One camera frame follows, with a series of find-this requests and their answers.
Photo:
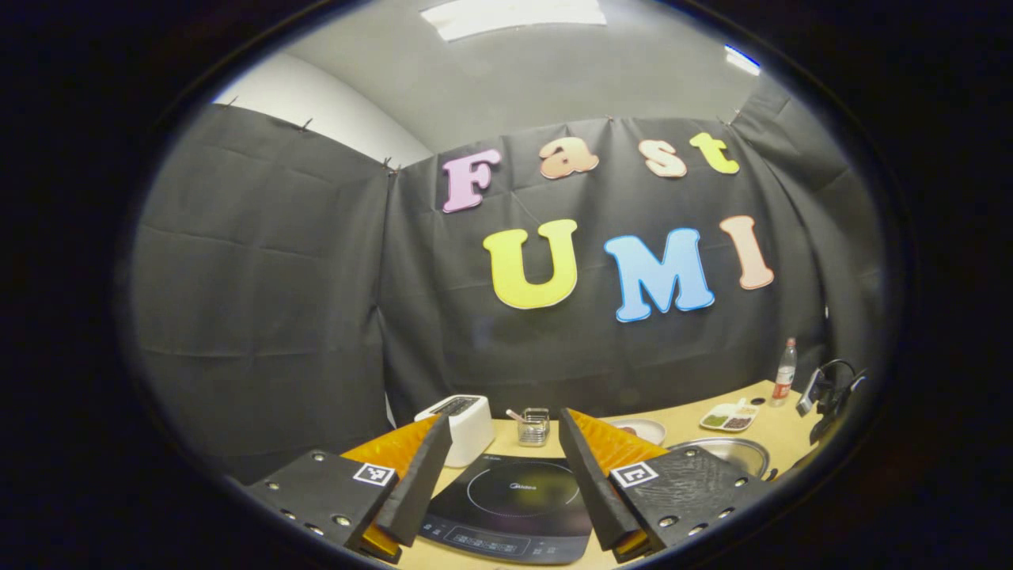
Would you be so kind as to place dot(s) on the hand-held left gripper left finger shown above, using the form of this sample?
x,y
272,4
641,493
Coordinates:
x,y
419,491

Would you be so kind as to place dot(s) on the white divided bean tray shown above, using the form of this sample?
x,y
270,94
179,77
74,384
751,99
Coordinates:
x,y
728,418

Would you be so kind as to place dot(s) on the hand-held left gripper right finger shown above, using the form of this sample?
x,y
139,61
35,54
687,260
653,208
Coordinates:
x,y
589,491

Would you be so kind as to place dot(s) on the white toaster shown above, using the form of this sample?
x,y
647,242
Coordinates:
x,y
471,431

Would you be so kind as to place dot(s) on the white round plate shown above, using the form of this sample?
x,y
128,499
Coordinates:
x,y
650,431

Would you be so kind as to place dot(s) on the clear water bottle red label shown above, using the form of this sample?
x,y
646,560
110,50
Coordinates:
x,y
783,380

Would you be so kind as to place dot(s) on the black induction cooktop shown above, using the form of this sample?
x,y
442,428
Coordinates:
x,y
506,507

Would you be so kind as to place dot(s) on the ceiling light panel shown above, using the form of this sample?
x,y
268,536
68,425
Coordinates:
x,y
514,16
742,60

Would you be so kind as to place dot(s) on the black backdrop cloth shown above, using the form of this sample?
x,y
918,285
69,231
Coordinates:
x,y
261,317

